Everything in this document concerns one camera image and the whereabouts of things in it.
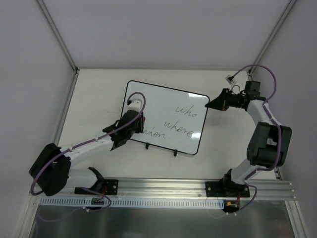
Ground white whiteboard black frame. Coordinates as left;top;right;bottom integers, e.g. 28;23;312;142
124;80;210;155

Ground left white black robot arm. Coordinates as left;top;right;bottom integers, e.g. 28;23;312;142
29;110;145;196

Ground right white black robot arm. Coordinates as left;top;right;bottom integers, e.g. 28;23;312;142
205;81;292;197

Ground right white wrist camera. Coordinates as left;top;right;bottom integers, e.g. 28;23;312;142
225;75;236;86

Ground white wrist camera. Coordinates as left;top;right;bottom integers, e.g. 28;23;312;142
127;99;143;113
225;75;236;86

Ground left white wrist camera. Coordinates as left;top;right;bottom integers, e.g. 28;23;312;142
127;99;143;113

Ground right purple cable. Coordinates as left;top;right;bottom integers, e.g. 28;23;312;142
226;64;283;219

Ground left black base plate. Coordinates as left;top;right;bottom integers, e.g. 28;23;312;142
74;178;119;195

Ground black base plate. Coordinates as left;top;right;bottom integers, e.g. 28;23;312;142
205;181;250;198
74;178;119;195

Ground aluminium extrusion rail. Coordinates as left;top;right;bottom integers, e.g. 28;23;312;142
28;177;297;201

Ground left aluminium frame post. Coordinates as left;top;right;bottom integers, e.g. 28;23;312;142
37;0;79;105

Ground aluminium frame post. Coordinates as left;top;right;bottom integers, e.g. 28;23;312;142
37;0;79;105
247;0;298;179

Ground white slotted cable duct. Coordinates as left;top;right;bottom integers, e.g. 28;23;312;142
39;196;225;210

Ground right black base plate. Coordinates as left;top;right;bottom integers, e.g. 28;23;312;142
205;181;250;198

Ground right aluminium frame post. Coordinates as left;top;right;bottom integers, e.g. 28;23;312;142
247;0;298;179

